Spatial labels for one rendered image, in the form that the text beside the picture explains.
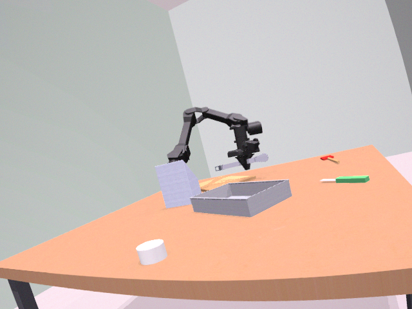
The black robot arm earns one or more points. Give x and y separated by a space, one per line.
235 121

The white short cylinder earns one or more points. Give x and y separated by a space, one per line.
151 252

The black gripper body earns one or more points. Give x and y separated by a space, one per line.
240 151

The light orange wooden board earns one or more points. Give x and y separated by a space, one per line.
222 180

